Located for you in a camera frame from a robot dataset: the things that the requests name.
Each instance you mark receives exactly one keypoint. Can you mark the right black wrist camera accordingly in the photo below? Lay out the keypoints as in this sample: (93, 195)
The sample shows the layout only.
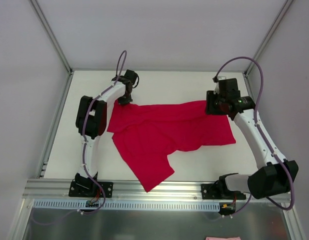
(228, 89)

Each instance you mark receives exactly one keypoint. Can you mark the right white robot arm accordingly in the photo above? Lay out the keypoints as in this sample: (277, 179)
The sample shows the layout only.
(275, 174)

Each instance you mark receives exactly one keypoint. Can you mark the aluminium front rail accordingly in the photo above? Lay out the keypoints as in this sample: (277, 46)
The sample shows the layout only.
(174, 191)

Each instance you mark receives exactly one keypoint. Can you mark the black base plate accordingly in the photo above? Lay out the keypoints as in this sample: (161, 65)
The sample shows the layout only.
(212, 191)
(77, 191)

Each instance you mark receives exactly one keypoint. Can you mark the slotted cable duct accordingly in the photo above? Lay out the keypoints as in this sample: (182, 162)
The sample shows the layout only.
(74, 204)

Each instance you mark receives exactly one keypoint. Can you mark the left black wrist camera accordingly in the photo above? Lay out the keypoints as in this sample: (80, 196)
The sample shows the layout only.
(133, 77)

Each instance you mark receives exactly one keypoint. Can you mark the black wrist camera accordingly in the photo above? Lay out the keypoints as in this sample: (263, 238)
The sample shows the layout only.
(133, 77)
(228, 89)

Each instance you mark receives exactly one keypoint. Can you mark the red t-shirt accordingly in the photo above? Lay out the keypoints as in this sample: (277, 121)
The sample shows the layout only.
(145, 135)

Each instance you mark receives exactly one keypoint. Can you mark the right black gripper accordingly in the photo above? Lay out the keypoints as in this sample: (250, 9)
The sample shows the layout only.
(210, 103)

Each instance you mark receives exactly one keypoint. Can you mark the pink folded cloth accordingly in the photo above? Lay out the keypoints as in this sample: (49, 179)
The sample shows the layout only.
(222, 238)

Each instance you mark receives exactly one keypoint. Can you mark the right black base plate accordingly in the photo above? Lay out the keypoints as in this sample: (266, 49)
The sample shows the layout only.
(212, 191)

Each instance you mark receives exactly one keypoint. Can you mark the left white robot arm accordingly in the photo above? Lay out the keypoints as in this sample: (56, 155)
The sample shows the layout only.
(91, 121)

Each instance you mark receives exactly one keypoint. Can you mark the aluminium frame post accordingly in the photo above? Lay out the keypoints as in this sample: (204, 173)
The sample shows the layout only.
(50, 34)
(273, 28)

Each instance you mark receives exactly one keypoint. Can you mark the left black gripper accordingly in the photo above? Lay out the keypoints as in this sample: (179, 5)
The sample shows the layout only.
(125, 100)

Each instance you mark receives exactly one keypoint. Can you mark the left aluminium frame post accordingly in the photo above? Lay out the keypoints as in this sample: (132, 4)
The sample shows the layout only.
(50, 34)

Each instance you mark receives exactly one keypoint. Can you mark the right aluminium frame post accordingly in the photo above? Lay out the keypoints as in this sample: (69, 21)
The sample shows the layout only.
(273, 28)

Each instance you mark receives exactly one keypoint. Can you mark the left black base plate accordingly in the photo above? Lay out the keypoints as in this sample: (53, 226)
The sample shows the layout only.
(77, 191)

